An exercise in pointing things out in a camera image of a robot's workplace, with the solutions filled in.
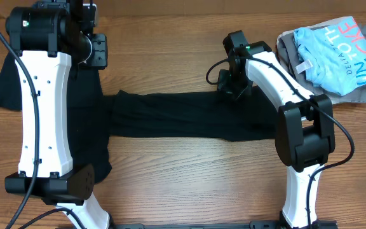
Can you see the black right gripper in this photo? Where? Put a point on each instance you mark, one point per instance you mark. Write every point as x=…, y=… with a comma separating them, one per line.
x=222, y=87

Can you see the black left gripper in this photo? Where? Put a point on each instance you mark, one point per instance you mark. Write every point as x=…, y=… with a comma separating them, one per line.
x=100, y=59

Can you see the black polo shirt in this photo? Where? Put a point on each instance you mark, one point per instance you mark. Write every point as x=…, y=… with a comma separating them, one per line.
x=196, y=114

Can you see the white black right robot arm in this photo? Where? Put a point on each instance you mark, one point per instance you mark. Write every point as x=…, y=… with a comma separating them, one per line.
x=304, y=136

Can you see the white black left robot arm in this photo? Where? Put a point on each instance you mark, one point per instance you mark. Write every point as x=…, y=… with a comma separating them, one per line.
x=47, y=40

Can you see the black t-shirt with label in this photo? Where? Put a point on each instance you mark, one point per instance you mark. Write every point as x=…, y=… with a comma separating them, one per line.
x=88, y=114

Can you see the grey folded garment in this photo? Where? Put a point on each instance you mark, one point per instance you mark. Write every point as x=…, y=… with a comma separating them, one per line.
x=356, y=96

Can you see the light blue printed t-shirt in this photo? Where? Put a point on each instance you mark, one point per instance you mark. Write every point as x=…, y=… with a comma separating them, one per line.
x=337, y=54

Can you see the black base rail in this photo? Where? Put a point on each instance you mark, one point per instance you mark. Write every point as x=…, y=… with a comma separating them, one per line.
x=195, y=226

